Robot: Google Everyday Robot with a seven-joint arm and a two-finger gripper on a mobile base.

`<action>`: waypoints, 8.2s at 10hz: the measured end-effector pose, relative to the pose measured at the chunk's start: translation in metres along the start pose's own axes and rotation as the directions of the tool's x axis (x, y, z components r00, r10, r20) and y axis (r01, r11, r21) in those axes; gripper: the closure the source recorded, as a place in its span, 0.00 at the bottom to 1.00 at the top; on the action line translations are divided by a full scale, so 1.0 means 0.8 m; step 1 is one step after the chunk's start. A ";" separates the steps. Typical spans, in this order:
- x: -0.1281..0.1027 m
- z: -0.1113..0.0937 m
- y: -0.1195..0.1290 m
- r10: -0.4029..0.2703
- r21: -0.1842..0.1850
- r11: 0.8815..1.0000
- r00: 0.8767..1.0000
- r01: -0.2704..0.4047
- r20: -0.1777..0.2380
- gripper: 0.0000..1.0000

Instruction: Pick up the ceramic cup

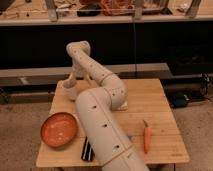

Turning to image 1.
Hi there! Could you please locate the wooden table board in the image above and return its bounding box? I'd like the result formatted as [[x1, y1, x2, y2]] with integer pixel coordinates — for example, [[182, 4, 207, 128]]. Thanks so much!
[[36, 79, 189, 168]]

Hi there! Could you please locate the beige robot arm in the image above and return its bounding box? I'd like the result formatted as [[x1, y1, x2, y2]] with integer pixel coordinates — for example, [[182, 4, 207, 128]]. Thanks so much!
[[66, 41, 149, 171]]

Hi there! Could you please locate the orange bowl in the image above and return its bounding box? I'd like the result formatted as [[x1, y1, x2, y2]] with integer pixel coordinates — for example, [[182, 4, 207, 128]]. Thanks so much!
[[40, 112, 78, 148]]

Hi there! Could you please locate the black striped object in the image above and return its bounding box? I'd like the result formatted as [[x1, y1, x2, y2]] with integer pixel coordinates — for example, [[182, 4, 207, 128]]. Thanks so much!
[[81, 138, 94, 162]]

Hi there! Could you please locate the long wooden bench shelf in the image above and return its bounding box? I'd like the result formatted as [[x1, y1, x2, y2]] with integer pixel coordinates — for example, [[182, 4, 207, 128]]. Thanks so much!
[[0, 63, 172, 87]]

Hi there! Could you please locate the orange carrot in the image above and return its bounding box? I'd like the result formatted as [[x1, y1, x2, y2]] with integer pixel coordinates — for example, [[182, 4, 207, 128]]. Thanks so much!
[[143, 121, 152, 153]]

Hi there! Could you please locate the black device on floor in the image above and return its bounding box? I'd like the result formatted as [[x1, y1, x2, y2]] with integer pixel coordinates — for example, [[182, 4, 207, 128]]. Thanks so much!
[[170, 93, 189, 108]]

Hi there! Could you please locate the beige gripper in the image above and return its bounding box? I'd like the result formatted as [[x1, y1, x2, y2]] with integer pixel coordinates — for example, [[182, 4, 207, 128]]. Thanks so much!
[[65, 62, 93, 88]]

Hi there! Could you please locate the white ceramic cup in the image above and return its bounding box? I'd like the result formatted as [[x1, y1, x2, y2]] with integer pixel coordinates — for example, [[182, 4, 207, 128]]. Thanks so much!
[[62, 80, 81, 101]]

